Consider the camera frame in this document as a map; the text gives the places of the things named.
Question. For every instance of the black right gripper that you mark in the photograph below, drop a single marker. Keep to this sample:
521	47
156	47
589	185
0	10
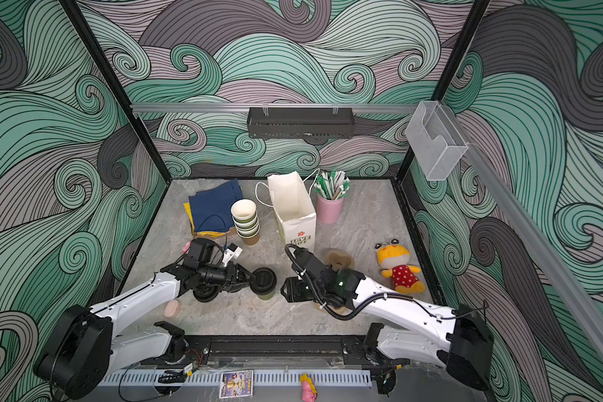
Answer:
291	290

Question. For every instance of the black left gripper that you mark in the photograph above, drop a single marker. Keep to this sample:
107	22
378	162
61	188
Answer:
233	275

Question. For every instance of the black coffee cup lid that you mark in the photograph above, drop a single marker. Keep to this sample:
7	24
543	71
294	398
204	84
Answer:
206	294
264	280

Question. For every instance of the green white paper cup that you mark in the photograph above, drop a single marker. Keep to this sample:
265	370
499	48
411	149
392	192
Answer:
267	296

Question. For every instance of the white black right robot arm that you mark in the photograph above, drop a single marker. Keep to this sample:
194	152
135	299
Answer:
455	339

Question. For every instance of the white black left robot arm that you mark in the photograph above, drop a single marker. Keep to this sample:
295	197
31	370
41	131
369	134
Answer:
87	344

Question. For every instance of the white green paper takeout bag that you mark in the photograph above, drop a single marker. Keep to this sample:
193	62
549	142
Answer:
296	216

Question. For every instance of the brown pulp cup carrier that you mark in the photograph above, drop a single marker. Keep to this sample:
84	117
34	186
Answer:
337	259

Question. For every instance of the yellow napkin stack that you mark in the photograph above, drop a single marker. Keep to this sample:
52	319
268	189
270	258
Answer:
204	234

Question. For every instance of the stack of paper cups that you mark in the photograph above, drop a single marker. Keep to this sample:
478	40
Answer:
246	222

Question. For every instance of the pink metal straw bucket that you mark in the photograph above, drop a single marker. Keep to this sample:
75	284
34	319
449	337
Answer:
329	211

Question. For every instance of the pink oval soap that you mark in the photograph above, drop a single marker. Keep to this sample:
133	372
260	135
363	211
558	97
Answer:
172	309

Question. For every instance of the navy blue napkin stack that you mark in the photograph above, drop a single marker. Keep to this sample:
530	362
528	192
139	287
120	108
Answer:
210	209

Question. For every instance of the yellow plush doll red dress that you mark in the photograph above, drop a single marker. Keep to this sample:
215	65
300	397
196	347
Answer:
394	262

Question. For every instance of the green white wrapped straws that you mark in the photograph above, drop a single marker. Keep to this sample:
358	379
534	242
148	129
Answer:
332	185

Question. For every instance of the colourful picture card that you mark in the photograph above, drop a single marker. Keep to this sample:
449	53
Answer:
236	384

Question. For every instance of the pink yellow small toy figure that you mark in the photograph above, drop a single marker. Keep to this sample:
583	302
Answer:
309	393

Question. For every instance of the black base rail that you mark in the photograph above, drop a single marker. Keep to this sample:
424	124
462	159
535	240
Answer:
323	351

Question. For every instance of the white slotted cable duct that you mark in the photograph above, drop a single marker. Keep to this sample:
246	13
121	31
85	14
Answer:
213	378

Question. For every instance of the black wall shelf tray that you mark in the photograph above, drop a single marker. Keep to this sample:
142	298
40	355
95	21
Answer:
300	123

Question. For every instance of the clear acrylic wall holder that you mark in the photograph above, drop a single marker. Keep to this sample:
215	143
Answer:
436	138

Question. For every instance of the aluminium wall rail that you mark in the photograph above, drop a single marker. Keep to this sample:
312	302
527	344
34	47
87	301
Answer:
211	107

